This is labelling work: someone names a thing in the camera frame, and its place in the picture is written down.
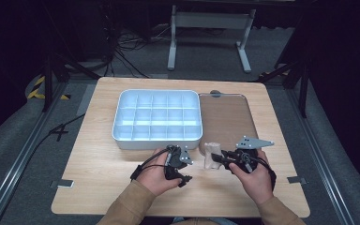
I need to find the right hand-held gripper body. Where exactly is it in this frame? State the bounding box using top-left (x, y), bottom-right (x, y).
top-left (223, 135), bottom-right (276, 174)

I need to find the yellow black floor tape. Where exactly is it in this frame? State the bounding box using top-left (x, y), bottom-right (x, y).
top-left (26, 75), bottom-right (72, 101)

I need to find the black tripod stand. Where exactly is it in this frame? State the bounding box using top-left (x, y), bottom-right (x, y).
top-left (256, 57), bottom-right (311, 119)
top-left (41, 51), bottom-right (101, 113)

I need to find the clear plastic lid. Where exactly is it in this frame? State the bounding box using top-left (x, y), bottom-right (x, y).
top-left (198, 89), bottom-right (260, 157)

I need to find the beige sock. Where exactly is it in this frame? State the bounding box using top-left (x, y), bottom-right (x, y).
top-left (202, 142), bottom-right (224, 171)

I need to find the left hand-held gripper cable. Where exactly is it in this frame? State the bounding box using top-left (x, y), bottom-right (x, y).
top-left (129, 151), bottom-right (172, 183)

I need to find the metal floor rail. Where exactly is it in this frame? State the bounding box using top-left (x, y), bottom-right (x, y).
top-left (285, 88), bottom-right (359, 225)
top-left (0, 82), bottom-right (68, 225)

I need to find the grey tape piece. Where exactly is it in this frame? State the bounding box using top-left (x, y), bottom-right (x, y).
top-left (287, 175), bottom-right (308, 185)
top-left (50, 178), bottom-right (75, 189)

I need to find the grey metal stand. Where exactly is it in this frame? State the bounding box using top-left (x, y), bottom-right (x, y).
top-left (167, 4), bottom-right (258, 75)

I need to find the right hand-held gripper cable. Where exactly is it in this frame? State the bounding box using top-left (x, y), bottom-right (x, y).
top-left (252, 156), bottom-right (278, 192)

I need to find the person's left hand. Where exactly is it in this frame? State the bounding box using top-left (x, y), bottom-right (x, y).
top-left (136, 147), bottom-right (183, 197)

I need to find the white divided organizer box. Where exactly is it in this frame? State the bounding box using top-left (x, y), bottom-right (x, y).
top-left (112, 88), bottom-right (204, 151)

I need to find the person's right hand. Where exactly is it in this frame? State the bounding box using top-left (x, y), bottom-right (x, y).
top-left (229, 150), bottom-right (276, 206)

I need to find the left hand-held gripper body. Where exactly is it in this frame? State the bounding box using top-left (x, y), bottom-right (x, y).
top-left (164, 143), bottom-right (195, 182)

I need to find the bundle of black cables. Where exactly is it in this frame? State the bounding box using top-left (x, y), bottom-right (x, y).
top-left (101, 18), bottom-right (172, 79)

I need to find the black floor cable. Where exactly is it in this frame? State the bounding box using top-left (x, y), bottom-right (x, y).
top-left (24, 113), bottom-right (86, 163)

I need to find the hand-held gripper cable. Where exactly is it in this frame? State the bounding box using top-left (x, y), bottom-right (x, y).
top-left (252, 156), bottom-right (278, 192)
top-left (129, 151), bottom-right (172, 183)

